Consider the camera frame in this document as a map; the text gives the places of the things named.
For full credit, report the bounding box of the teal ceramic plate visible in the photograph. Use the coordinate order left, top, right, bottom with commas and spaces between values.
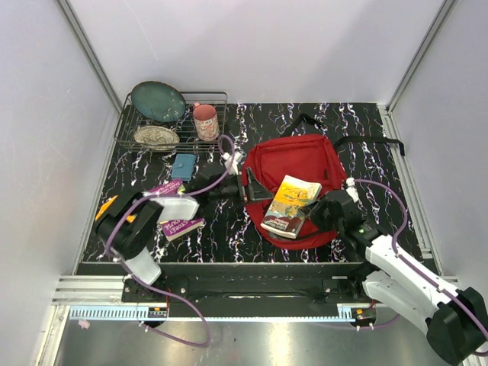
130, 81, 186, 123

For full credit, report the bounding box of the red student backpack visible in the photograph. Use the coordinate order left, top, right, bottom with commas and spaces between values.
242, 113, 405, 251

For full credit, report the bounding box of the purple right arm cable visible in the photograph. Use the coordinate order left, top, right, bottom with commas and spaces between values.
345, 178, 488, 355

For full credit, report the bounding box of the pink cartoon mug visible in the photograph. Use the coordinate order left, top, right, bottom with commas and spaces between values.
193, 102, 220, 141

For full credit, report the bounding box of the speckled beige small plate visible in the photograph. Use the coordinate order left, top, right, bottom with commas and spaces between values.
133, 126, 180, 149

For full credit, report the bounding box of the yellow paperback book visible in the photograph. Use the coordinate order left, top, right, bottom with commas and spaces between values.
260, 175, 322, 239

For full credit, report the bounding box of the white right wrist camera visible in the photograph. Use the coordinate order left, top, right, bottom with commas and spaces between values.
343, 178, 360, 203

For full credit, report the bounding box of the dark wire dish rack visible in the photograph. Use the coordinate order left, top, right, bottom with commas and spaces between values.
114, 91, 228, 154

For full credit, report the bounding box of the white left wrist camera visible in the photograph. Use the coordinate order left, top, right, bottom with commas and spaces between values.
222, 151, 242, 175

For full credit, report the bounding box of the purple treehouse book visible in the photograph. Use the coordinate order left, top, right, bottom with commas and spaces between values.
145, 178, 206, 241

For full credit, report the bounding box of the orange plastic plate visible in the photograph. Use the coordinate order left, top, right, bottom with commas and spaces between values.
95, 195, 136, 223

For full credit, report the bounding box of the aluminium frame rail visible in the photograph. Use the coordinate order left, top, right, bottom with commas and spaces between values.
52, 276, 467, 308

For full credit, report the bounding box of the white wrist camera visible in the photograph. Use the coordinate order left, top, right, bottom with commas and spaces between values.
343, 178, 360, 203
222, 151, 242, 175

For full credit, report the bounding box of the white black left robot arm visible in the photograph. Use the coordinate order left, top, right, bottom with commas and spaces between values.
95, 165, 273, 302

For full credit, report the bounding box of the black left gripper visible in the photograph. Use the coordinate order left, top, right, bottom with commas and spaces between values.
209, 168, 273, 207

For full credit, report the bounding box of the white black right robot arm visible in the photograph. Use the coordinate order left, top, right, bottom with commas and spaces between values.
300, 190, 487, 365

